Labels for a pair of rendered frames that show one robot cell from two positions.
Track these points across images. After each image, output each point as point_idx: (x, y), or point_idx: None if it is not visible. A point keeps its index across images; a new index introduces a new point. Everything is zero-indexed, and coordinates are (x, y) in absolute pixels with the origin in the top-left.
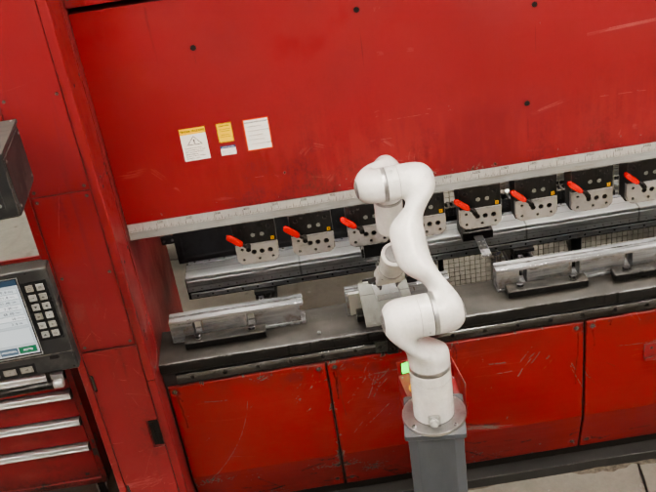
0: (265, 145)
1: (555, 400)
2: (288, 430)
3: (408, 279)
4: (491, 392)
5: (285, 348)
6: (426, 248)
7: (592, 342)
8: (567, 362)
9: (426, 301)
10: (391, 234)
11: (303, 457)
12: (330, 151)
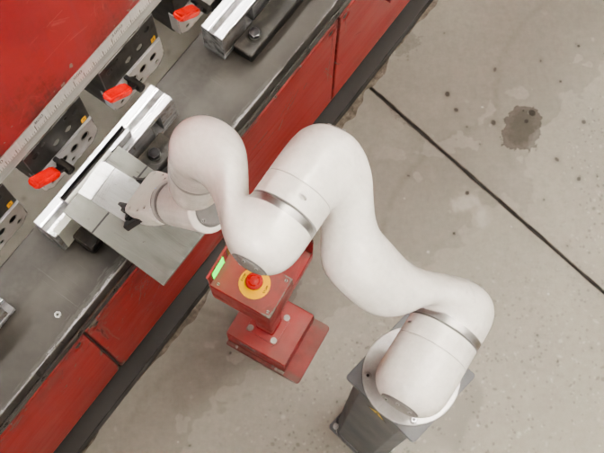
0: None
1: (310, 112)
2: (62, 415)
3: (121, 144)
4: (255, 168)
5: (34, 377)
6: (407, 263)
7: (343, 31)
8: (322, 71)
9: (454, 339)
10: (350, 288)
11: (84, 410)
12: None
